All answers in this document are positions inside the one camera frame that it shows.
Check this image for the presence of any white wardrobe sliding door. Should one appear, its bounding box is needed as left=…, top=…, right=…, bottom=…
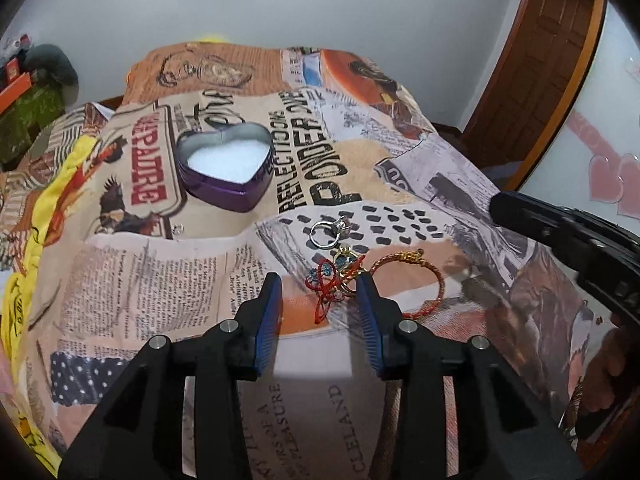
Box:
left=521, top=4, right=640, bottom=233

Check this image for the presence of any orange box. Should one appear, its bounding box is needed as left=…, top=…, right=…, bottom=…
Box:
left=0, top=58, right=32, bottom=113

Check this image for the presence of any brown wooden door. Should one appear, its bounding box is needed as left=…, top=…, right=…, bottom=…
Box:
left=462, top=0, right=606, bottom=190

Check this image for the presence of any grey plush pillow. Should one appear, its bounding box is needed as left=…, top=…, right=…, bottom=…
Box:
left=25, top=44, right=79, bottom=107

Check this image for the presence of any red gold braided bracelet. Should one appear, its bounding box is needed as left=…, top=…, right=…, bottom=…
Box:
left=368, top=248, right=446, bottom=321

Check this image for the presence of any printed newspaper pattern bedspread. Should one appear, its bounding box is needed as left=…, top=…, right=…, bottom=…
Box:
left=1, top=42, right=593, bottom=479

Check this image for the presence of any purple heart-shaped tin box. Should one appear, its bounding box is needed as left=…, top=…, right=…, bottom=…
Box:
left=174, top=122, right=274, bottom=212

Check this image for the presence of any yellow plastic chair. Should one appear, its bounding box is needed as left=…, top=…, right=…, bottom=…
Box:
left=198, top=35, right=229, bottom=44

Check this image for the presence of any green patterned cloth pile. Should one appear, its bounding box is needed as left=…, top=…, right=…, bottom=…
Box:
left=0, top=84, right=64, bottom=166

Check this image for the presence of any silver ring with stone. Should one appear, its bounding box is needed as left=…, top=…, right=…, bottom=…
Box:
left=308, top=216, right=354, bottom=250

